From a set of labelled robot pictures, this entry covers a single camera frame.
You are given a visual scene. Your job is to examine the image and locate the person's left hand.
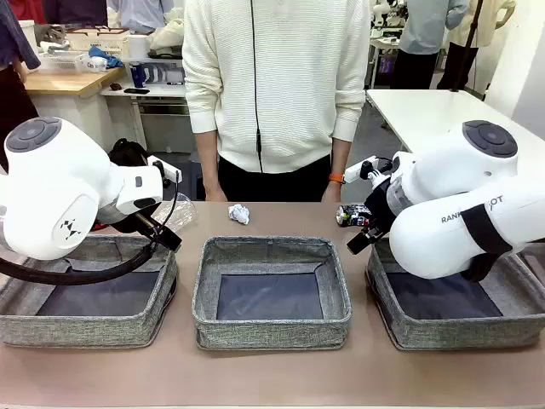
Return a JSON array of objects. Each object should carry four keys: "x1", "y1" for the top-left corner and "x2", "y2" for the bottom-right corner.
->
[{"x1": 321, "y1": 182, "x2": 342, "y2": 204}]

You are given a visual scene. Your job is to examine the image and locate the person's left forearm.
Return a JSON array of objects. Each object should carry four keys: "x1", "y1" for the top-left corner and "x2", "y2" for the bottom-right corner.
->
[{"x1": 330, "y1": 138, "x2": 353, "y2": 176}]

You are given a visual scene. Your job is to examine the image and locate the white desk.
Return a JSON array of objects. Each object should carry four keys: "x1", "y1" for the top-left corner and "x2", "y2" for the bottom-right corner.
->
[{"x1": 100, "y1": 83, "x2": 191, "y2": 153}]

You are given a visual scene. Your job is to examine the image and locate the person's right forearm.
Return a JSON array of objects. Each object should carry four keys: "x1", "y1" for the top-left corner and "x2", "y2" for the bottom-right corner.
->
[{"x1": 198, "y1": 130, "x2": 221, "y2": 191}]

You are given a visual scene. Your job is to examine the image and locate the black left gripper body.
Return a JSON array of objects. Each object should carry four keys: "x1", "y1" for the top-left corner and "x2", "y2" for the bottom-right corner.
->
[{"x1": 123, "y1": 211, "x2": 183, "y2": 253}]

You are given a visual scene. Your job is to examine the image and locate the bystander in pale blue shirt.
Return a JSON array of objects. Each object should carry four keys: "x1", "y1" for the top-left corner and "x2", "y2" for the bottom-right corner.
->
[{"x1": 106, "y1": 0, "x2": 175, "y2": 34}]

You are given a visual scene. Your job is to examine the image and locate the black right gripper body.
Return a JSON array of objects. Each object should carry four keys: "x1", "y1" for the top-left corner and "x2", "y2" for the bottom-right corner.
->
[{"x1": 364, "y1": 177, "x2": 399, "y2": 233}]

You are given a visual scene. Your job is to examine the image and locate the blue cloth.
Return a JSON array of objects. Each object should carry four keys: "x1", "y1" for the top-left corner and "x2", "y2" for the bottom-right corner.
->
[{"x1": 87, "y1": 46, "x2": 124, "y2": 69}]

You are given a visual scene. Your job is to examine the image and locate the bystander in dark blue shirt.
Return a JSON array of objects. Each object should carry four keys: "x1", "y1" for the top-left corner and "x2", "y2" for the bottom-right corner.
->
[{"x1": 0, "y1": 0, "x2": 42, "y2": 171}]

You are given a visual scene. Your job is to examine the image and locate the wooden top cabinet table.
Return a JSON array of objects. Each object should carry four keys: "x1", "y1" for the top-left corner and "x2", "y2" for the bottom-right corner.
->
[{"x1": 23, "y1": 66, "x2": 127, "y2": 150}]

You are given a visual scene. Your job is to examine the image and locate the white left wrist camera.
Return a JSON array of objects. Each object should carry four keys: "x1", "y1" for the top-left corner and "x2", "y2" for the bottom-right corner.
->
[{"x1": 146, "y1": 155, "x2": 183, "y2": 185}]

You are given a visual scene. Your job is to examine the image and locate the person's right hand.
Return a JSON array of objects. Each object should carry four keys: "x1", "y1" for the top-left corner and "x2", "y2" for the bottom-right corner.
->
[{"x1": 203, "y1": 185, "x2": 229, "y2": 203}]

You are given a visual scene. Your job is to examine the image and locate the crushed black soda can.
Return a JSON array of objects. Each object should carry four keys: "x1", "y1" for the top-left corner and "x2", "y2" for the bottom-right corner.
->
[{"x1": 336, "y1": 203, "x2": 371, "y2": 228}]

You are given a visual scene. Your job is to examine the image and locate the grey fabric basket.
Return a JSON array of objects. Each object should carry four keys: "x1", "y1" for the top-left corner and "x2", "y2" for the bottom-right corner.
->
[
  {"x1": 191, "y1": 236, "x2": 353, "y2": 351},
  {"x1": 0, "y1": 233, "x2": 179, "y2": 349},
  {"x1": 364, "y1": 242, "x2": 545, "y2": 351}
]

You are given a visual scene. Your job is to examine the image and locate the bystander in light blue shirt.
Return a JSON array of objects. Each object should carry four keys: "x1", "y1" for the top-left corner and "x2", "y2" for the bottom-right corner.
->
[{"x1": 393, "y1": 0, "x2": 469, "y2": 90}]

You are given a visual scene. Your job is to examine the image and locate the black tripod pole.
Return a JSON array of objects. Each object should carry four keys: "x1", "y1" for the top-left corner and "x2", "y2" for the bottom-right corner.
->
[{"x1": 450, "y1": 0, "x2": 485, "y2": 93}]

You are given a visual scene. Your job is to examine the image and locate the white plastic crate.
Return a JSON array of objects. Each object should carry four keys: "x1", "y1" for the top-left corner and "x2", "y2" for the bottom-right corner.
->
[{"x1": 40, "y1": 50, "x2": 89, "y2": 74}]

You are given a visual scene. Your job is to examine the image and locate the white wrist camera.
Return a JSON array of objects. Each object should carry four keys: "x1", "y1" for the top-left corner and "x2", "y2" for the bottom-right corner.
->
[
  {"x1": 146, "y1": 155, "x2": 183, "y2": 185},
  {"x1": 343, "y1": 156, "x2": 395, "y2": 185}
]

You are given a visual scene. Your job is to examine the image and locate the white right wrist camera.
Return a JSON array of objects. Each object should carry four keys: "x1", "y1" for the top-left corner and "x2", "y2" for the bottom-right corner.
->
[{"x1": 343, "y1": 156, "x2": 395, "y2": 185}]

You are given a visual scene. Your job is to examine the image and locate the cream cloth bag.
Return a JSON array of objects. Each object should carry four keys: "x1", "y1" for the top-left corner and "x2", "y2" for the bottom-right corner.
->
[{"x1": 148, "y1": 19, "x2": 186, "y2": 52}]

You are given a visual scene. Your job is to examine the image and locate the white paper ball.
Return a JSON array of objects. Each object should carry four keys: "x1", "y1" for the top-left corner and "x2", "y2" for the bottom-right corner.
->
[{"x1": 227, "y1": 203, "x2": 251, "y2": 225}]

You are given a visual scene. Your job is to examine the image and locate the person in white sweater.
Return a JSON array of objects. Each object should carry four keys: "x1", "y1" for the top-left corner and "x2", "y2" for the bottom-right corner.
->
[{"x1": 181, "y1": 0, "x2": 371, "y2": 204}]

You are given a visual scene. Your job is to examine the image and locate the black backpack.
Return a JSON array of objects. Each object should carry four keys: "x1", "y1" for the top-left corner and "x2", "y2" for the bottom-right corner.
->
[{"x1": 108, "y1": 137, "x2": 150, "y2": 170}]

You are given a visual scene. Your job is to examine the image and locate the white bucket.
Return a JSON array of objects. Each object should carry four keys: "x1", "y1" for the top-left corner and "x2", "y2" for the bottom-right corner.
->
[{"x1": 16, "y1": 20, "x2": 37, "y2": 50}]

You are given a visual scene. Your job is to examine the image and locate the bystander in cream top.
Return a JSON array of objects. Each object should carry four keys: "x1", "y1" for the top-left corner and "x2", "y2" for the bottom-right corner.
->
[{"x1": 438, "y1": 0, "x2": 517, "y2": 91}]

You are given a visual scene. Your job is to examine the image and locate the crushed clear plastic cup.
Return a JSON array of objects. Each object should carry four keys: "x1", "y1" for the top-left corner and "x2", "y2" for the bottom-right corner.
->
[{"x1": 151, "y1": 192, "x2": 199, "y2": 234}]

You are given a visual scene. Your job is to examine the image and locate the light wooden box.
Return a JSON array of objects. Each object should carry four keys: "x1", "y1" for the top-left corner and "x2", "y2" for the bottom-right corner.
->
[{"x1": 66, "y1": 27, "x2": 131, "y2": 55}]

